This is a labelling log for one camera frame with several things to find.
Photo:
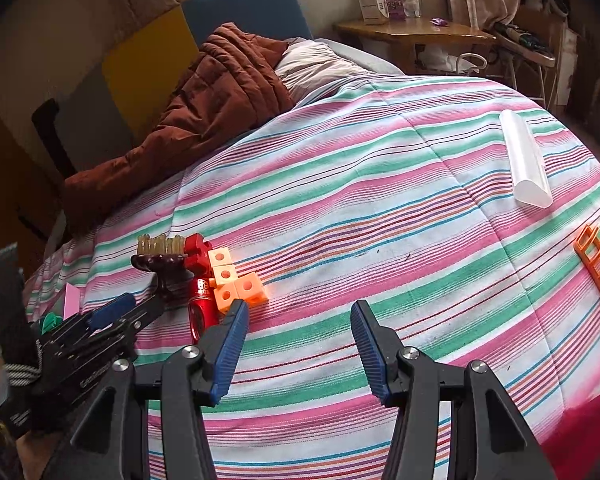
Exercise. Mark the red metal cylinder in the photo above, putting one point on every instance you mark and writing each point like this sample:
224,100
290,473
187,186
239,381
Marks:
202,312

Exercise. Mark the cluttered shelf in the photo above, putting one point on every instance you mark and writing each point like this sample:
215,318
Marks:
530,35

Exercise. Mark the red garment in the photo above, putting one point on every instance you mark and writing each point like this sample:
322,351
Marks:
585,440

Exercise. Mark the red building block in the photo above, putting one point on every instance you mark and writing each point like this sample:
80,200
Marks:
196,255

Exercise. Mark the small purple item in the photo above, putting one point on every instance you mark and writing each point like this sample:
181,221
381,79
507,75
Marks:
438,21

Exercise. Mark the grey white pillow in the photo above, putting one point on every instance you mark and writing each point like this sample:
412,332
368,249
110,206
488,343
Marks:
315,67

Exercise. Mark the small clear jar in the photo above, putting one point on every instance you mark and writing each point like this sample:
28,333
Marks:
413,7

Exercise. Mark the green plastic toy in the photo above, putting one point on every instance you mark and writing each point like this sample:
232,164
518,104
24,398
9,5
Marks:
52,324

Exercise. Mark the dark brown bristle brush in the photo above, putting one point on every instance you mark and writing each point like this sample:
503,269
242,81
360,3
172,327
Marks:
162,265

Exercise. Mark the wooden bedside table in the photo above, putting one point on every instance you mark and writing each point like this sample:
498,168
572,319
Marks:
405,35

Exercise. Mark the person's left forearm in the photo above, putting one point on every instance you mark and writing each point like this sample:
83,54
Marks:
35,455

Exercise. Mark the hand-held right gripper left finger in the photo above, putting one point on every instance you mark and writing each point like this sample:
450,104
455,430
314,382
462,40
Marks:
230,355

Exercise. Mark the orange joined cubes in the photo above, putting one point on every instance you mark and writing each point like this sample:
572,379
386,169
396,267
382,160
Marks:
235,285

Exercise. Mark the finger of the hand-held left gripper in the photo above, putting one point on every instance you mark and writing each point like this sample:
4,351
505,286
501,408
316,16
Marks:
111,310
147,312

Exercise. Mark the brown quilt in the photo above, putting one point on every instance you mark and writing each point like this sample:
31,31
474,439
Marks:
205,110

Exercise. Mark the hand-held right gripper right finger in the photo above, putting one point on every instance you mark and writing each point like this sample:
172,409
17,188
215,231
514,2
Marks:
372,355

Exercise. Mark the clear plastic tube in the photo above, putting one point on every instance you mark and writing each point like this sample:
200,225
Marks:
522,155

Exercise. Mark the grey yellow blue headboard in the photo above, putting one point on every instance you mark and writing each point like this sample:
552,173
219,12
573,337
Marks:
250,10

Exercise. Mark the striped bedsheet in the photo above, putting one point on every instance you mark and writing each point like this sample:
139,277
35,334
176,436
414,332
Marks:
380,220

